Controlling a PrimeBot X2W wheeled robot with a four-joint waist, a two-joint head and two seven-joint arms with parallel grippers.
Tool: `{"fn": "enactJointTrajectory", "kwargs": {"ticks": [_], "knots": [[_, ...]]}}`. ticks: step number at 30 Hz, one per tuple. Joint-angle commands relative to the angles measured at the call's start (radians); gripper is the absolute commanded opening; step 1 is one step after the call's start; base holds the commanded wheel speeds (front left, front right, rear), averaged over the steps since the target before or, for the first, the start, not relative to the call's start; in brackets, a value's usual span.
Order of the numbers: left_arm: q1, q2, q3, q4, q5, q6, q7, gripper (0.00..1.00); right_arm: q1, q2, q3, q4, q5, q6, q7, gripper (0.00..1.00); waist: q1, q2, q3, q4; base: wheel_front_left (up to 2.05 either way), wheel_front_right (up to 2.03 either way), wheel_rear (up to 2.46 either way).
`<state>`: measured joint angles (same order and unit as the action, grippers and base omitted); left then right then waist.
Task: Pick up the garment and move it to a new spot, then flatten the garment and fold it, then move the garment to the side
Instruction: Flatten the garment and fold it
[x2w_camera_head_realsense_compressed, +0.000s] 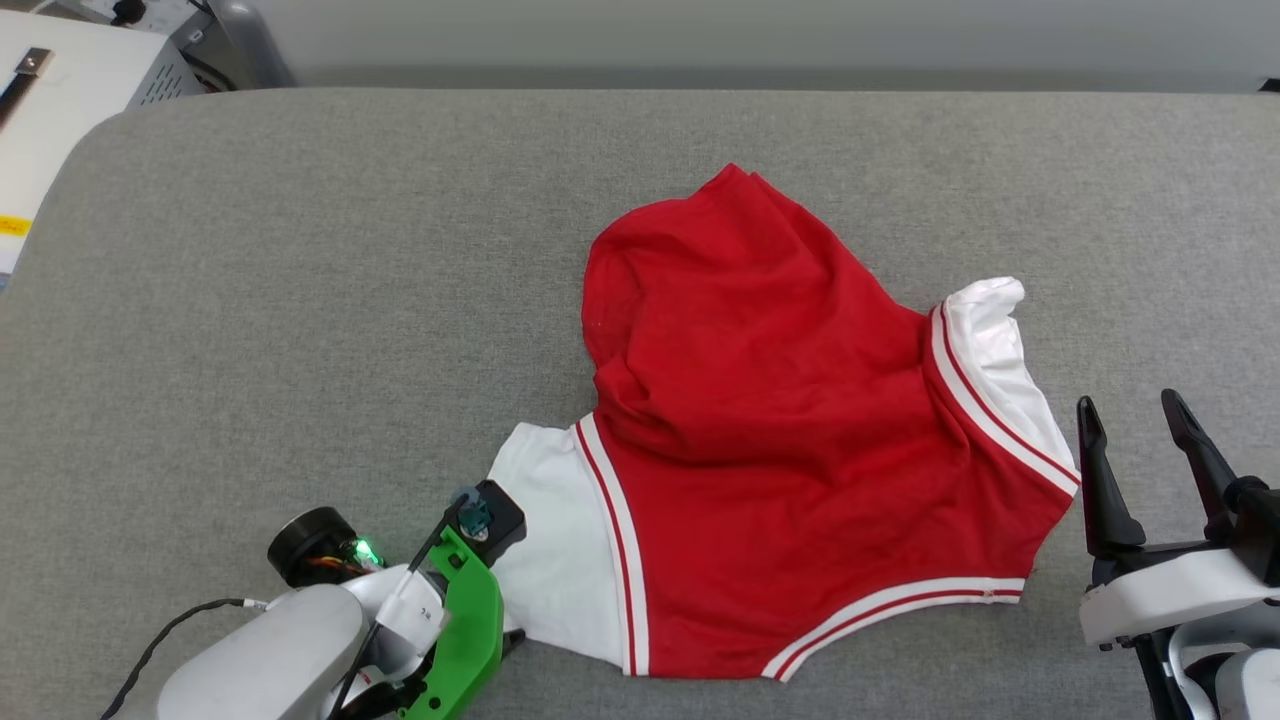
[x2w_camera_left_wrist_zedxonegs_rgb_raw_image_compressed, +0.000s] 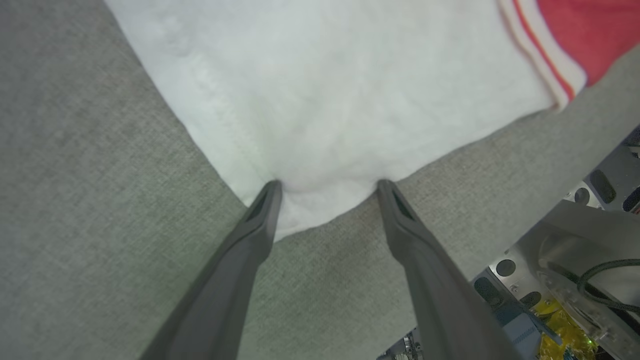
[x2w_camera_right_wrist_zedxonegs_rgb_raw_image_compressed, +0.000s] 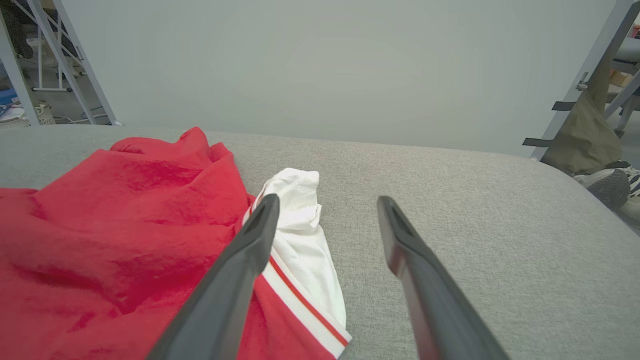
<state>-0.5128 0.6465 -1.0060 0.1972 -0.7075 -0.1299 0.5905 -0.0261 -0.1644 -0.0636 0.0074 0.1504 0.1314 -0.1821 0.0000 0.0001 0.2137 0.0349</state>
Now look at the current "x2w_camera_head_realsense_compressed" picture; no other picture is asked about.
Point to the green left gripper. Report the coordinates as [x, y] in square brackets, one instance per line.
[475, 620]

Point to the red and white sports jersey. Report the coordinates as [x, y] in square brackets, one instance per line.
[780, 450]

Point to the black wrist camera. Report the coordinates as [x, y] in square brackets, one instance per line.
[500, 520]
[1262, 530]

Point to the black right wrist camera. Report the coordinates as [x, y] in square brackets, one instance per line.
[1262, 530]

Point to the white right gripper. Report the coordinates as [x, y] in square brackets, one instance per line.
[1170, 600]

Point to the white power strip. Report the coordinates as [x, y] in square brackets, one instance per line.
[110, 8]

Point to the grey partition foot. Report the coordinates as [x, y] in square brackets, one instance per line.
[250, 45]

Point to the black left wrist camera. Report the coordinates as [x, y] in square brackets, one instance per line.
[500, 520]

